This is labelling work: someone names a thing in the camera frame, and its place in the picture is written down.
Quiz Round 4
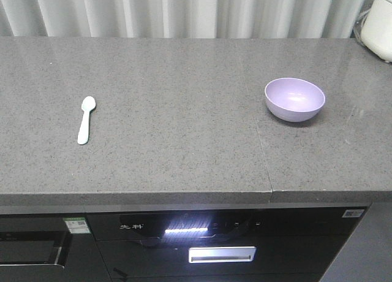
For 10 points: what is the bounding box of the lilac plastic bowl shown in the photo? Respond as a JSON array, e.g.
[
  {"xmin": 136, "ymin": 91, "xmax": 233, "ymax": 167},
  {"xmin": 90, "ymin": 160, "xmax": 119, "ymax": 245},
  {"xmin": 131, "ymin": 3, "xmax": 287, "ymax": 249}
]
[{"xmin": 265, "ymin": 78, "xmax": 326, "ymax": 123}]

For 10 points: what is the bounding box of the light green plastic spoon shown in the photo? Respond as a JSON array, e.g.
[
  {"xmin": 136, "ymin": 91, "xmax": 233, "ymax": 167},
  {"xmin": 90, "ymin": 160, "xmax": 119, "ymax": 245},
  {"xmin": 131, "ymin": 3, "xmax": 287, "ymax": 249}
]
[{"xmin": 77, "ymin": 96, "xmax": 96, "ymax": 145}]

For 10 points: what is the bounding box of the white pleated curtain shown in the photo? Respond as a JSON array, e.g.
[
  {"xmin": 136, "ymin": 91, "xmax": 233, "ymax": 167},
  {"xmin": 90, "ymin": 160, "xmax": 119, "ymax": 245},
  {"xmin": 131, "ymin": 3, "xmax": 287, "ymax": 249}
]
[{"xmin": 1, "ymin": 0, "xmax": 373, "ymax": 39}]

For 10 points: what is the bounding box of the black disinfection cabinet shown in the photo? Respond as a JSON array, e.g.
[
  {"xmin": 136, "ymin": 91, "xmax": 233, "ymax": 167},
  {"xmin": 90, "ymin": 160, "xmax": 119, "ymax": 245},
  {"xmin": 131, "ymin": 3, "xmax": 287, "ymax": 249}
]
[{"xmin": 87, "ymin": 206, "xmax": 367, "ymax": 281}]

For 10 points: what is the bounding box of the white rice cooker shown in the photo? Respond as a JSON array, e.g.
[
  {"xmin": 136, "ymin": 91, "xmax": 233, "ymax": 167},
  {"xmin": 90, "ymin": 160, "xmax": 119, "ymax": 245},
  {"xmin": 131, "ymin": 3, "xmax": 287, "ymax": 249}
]
[{"xmin": 360, "ymin": 0, "xmax": 391, "ymax": 63}]

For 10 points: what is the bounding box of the upper silver drawer handle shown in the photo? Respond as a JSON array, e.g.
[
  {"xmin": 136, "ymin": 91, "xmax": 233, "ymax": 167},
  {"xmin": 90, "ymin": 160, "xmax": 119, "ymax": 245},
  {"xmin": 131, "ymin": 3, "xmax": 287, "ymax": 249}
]
[{"xmin": 188, "ymin": 246, "xmax": 257, "ymax": 264}]

